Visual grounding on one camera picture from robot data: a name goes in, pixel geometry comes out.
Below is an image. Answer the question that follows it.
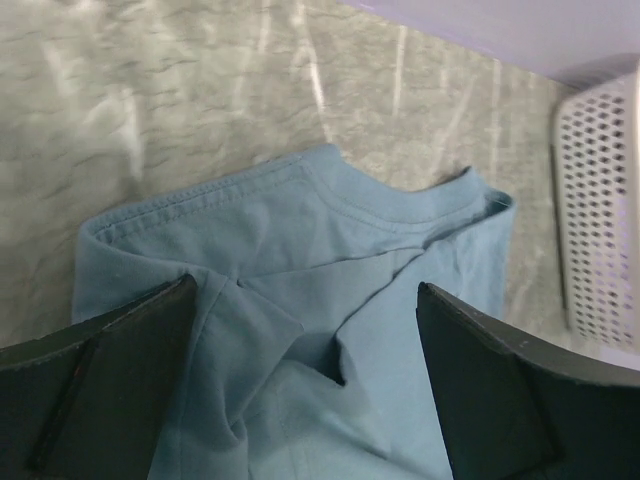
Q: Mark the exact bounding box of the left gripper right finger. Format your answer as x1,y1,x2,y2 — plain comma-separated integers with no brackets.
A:
417,283,639,479

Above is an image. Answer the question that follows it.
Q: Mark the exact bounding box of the blue t shirt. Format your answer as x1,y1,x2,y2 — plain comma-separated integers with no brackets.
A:
72,145,515,479

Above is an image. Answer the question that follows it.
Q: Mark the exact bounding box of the white plastic laundry basket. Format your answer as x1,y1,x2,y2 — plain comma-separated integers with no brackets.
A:
552,71,639,364

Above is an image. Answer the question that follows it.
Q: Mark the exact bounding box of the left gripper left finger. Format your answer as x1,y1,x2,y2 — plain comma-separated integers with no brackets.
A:
1,275,197,479

